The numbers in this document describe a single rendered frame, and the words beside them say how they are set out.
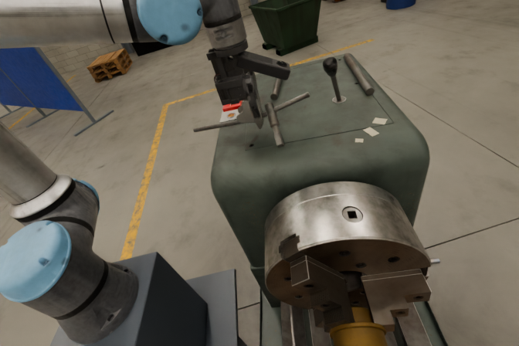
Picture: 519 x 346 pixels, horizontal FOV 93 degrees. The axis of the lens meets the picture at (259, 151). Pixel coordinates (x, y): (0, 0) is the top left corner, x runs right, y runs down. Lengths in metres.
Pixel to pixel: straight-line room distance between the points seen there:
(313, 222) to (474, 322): 1.42
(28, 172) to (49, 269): 0.18
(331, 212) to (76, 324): 0.52
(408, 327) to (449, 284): 1.07
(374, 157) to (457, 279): 1.38
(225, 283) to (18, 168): 0.69
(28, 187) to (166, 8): 0.44
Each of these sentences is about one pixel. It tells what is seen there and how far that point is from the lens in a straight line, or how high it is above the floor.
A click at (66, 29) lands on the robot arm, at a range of 0.37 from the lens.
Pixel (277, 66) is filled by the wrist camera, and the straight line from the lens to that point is 0.54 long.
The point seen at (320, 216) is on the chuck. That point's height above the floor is 1.24.
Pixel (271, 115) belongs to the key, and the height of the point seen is 1.31.
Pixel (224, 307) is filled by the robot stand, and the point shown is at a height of 0.75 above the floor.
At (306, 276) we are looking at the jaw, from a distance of 0.45.
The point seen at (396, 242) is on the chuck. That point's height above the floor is 1.21.
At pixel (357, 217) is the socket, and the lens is 0.46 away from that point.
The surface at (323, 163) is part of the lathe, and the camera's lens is 0.54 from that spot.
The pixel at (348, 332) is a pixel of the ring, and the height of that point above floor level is 1.12.
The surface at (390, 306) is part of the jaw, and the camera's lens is 0.54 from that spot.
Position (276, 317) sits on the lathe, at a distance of 1.14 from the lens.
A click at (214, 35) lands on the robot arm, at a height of 1.51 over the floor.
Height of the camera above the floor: 1.61
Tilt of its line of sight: 37 degrees down
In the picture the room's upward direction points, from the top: 17 degrees counter-clockwise
